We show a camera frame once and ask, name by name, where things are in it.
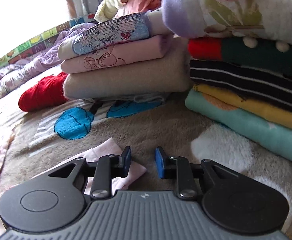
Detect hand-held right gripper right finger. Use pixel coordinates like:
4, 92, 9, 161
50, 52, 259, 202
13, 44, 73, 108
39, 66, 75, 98
155, 147, 236, 200

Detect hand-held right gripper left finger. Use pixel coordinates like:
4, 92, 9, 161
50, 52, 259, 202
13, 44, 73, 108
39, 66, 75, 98
47, 146, 133, 200

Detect pink printed garment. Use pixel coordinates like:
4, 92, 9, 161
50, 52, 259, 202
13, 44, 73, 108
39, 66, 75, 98
0, 120, 147, 200

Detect brown cartoon printed blanket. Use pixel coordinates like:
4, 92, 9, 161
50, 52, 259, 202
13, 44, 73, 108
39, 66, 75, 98
0, 90, 292, 240

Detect beige folded garment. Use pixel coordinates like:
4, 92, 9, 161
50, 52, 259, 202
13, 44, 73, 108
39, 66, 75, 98
63, 42, 194, 99

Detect black striped sweater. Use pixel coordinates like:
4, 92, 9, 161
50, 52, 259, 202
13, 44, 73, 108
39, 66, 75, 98
189, 59, 292, 117

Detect pink cartoon print top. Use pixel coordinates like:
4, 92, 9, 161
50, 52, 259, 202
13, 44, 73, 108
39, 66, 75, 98
60, 34, 172, 75

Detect yellow folded garment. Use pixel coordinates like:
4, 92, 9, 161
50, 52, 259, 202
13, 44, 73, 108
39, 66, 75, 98
192, 84, 292, 133

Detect cream sequined top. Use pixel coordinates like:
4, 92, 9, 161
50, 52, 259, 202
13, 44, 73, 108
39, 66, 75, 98
57, 12, 171, 60

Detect purple quilt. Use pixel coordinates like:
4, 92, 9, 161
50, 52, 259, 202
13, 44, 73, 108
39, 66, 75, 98
0, 23, 99, 100

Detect red green pompom sweater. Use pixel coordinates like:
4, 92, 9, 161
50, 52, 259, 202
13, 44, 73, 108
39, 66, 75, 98
188, 37, 292, 80

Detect colourful play mat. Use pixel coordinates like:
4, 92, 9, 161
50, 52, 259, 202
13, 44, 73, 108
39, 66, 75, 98
0, 12, 96, 75

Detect white fleece flower garment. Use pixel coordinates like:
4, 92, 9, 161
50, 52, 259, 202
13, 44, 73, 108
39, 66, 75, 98
161, 0, 292, 49

